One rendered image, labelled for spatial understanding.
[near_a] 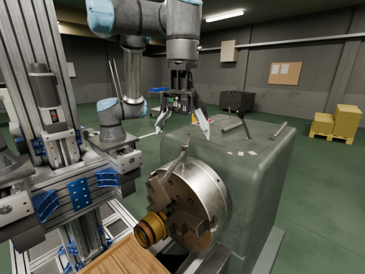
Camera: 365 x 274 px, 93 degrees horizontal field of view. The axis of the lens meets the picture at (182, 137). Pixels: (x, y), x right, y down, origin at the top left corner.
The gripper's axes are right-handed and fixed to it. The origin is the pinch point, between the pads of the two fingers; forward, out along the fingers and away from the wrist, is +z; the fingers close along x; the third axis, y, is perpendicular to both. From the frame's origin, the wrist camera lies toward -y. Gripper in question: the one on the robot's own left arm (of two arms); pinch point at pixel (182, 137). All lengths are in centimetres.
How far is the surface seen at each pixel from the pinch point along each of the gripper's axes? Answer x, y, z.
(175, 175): -1.9, 0.6, 13.3
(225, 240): 17.7, -6.1, 46.3
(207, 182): 8.4, -0.5, 15.1
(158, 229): -4.3, 11.0, 25.6
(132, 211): -77, -92, 140
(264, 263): 43, -25, 81
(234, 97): 63, -618, 83
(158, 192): -7.7, 1.0, 20.9
